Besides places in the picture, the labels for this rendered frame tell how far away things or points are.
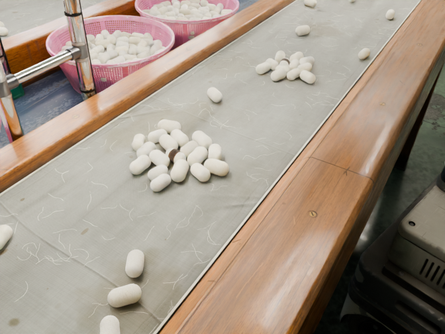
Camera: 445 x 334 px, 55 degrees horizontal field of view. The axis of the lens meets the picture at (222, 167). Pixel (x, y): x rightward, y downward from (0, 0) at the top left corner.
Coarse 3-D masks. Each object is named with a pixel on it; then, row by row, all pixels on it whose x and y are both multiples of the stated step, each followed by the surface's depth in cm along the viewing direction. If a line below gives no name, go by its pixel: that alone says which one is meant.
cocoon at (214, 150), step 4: (212, 144) 64; (216, 144) 64; (212, 148) 63; (216, 148) 63; (220, 148) 64; (212, 152) 63; (216, 152) 63; (220, 152) 63; (212, 156) 62; (216, 156) 62; (220, 156) 63
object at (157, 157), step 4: (152, 152) 62; (156, 152) 62; (160, 152) 62; (152, 156) 62; (156, 156) 62; (160, 156) 61; (164, 156) 61; (152, 160) 62; (156, 160) 61; (160, 160) 61; (164, 160) 61; (168, 160) 62; (156, 164) 62; (164, 164) 61; (168, 164) 62
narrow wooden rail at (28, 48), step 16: (112, 0) 112; (128, 0) 112; (64, 16) 102; (96, 16) 104; (32, 32) 94; (48, 32) 94; (16, 48) 88; (32, 48) 92; (16, 64) 90; (32, 64) 93; (32, 80) 94
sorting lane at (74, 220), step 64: (320, 0) 124; (384, 0) 125; (256, 64) 90; (320, 64) 91; (128, 128) 70; (192, 128) 71; (256, 128) 71; (320, 128) 72; (64, 192) 58; (128, 192) 58; (192, 192) 59; (256, 192) 59; (0, 256) 49; (64, 256) 50; (192, 256) 50; (0, 320) 43; (64, 320) 43; (128, 320) 43
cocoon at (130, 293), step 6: (114, 288) 44; (120, 288) 44; (126, 288) 44; (132, 288) 44; (138, 288) 45; (114, 294) 44; (120, 294) 44; (126, 294) 44; (132, 294) 44; (138, 294) 44; (108, 300) 44; (114, 300) 43; (120, 300) 44; (126, 300) 44; (132, 300) 44; (114, 306) 44; (120, 306) 44
